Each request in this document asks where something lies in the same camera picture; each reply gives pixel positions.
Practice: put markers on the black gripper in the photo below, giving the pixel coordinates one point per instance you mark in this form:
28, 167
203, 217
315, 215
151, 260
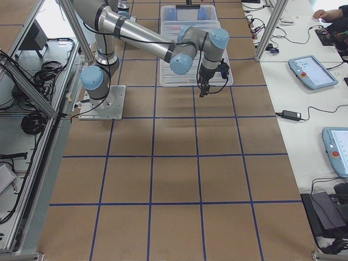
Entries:
205, 74

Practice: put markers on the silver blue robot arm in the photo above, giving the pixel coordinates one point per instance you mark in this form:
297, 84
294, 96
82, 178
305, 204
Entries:
179, 54

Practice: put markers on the clear plastic storage box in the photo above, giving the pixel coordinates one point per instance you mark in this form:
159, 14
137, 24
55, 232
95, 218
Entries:
192, 13

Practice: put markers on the black power adapter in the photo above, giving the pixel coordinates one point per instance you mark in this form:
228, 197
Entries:
291, 115

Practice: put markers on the blue teach pendant upper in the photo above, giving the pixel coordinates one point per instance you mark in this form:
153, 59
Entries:
311, 72

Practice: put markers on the blue teach pendant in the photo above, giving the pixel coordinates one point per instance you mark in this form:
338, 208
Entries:
311, 72
335, 141

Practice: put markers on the blue teach pendant lower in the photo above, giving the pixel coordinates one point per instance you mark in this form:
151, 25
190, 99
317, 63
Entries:
335, 141

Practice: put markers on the person at desk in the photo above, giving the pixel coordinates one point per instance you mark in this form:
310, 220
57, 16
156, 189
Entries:
338, 28

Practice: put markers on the black box latch handle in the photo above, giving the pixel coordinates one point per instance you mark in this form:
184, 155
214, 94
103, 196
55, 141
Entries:
187, 6

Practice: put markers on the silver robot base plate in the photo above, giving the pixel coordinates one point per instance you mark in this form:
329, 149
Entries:
110, 109

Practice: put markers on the aluminium frame post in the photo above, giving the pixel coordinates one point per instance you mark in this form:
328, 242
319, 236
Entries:
270, 27

